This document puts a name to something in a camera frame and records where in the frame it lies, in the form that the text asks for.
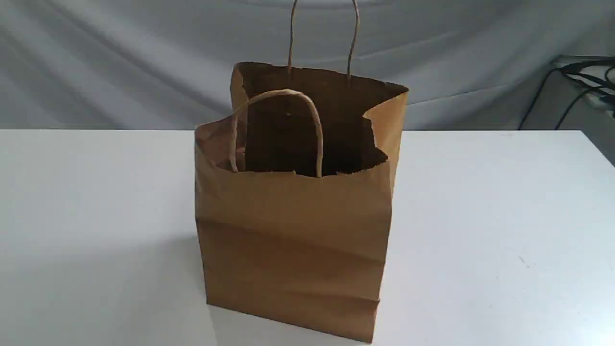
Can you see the brown paper bag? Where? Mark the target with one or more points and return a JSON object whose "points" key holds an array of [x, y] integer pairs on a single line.
{"points": [[294, 194]]}

